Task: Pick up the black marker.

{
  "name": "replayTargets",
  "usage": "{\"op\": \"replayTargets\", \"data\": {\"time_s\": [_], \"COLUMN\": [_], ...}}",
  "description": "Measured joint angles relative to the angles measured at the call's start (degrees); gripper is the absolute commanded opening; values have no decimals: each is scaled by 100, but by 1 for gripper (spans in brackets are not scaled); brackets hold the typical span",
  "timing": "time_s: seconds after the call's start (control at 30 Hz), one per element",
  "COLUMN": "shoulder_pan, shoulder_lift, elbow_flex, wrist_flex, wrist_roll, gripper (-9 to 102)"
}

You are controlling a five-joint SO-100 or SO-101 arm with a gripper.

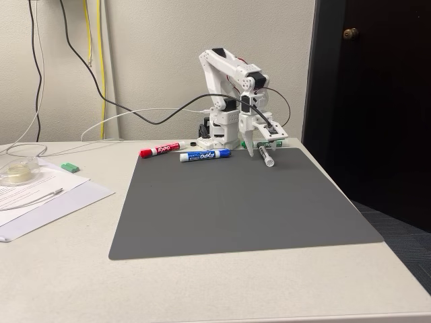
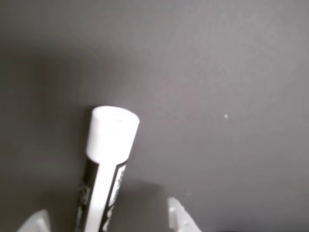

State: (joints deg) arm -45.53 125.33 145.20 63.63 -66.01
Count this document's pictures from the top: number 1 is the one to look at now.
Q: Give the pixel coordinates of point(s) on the black Expo marker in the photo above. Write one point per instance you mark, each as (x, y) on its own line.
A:
(266, 157)

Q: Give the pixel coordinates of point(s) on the green Expo marker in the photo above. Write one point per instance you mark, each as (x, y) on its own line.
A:
(283, 143)

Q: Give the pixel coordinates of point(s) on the blue Expo marker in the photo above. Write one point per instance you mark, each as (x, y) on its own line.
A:
(205, 155)

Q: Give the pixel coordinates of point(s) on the red Expo marker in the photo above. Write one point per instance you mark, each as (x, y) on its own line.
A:
(161, 149)

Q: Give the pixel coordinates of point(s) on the grey rectangular mat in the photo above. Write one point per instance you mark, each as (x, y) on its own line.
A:
(235, 208)

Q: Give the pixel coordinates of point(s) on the dark door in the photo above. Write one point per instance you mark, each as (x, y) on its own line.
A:
(387, 117)

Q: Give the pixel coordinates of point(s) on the brass door knob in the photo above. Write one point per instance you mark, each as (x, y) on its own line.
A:
(351, 33)

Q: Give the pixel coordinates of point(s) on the small green block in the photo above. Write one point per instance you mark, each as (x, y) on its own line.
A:
(69, 167)

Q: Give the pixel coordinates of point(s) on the large blank paper sheet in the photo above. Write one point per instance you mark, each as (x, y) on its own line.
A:
(77, 198)

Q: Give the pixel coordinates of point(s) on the printed white paper sheet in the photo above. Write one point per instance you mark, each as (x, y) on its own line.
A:
(64, 180)

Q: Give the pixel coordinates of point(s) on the clear tape dispenser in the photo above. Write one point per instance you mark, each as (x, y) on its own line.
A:
(15, 171)

